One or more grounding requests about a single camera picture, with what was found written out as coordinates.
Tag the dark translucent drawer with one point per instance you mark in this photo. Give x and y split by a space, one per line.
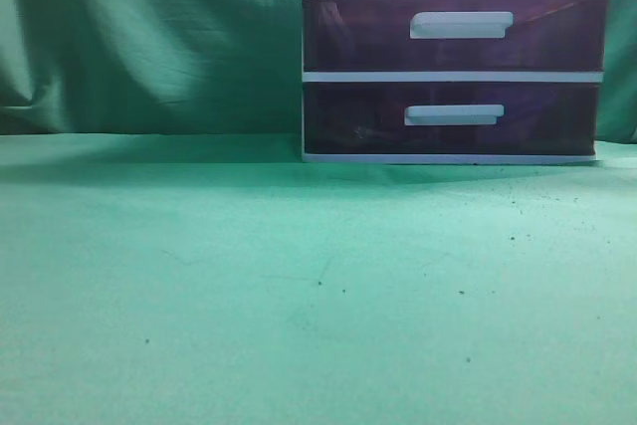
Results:
450 118
454 35

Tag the green cloth backdrop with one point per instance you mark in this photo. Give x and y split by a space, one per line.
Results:
151 66

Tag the white plastic drawer cabinet frame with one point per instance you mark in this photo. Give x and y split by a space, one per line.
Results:
447 77

